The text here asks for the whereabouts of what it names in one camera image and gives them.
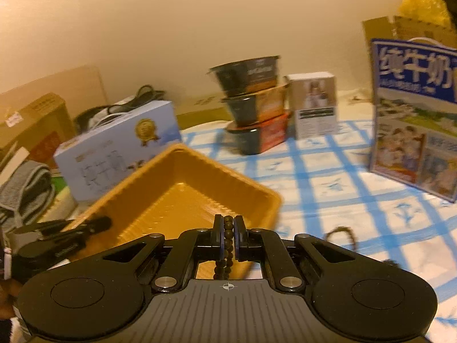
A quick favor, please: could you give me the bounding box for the small white product box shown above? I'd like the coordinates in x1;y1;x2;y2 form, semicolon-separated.
284;72;339;140

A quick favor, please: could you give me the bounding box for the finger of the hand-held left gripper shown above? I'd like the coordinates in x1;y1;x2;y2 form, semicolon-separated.
16;216;112;238
18;232;88;268

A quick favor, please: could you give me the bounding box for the black bag with cord handle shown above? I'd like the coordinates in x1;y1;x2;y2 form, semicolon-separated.
73;85;167;129

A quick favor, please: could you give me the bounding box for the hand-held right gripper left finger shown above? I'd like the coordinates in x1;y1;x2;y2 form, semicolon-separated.
102;214;226;292

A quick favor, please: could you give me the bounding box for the black bowl with grey label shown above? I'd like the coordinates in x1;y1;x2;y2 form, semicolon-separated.
209;55;282;97

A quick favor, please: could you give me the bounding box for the flat cardboard sheet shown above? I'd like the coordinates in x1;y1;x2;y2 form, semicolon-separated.
0;65;108;115

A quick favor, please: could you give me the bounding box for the grey cloth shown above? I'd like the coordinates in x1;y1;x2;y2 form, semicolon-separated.
0;160;56;230

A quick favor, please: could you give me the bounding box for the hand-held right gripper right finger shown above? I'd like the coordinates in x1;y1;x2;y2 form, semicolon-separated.
234;214;358;292

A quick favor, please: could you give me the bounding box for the dark wooden bead bracelet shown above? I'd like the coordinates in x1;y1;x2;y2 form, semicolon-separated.
213;214;236;281

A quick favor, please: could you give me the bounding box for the yellow plastic tray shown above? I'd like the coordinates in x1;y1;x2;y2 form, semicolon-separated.
66;143;282;280

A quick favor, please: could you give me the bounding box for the yellow plastic bag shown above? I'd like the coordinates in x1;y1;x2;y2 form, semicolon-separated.
398;0;453;30

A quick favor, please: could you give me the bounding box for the dark blue milk carton box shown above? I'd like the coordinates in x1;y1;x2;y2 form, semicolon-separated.
368;37;457;202

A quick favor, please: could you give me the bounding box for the blue checked tablecloth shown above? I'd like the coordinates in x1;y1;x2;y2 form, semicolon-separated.
177;89;457;306

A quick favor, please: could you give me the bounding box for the black bowl with red label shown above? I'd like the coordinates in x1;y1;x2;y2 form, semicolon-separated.
227;112;292;156

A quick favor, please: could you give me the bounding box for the low cardboard box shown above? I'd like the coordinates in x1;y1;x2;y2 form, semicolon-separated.
175;95;232;130

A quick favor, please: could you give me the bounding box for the large cardboard box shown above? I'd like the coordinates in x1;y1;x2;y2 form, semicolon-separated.
362;15;457;79

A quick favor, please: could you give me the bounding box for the light blue milk carton box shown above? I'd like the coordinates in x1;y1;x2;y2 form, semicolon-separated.
53;100;183;204

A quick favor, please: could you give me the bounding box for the cardboard box with red label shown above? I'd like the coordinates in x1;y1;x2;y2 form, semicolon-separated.
0;93;77;172

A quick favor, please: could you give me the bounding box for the black bowl with orange label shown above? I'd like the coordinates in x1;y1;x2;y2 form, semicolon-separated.
221;84;290;127

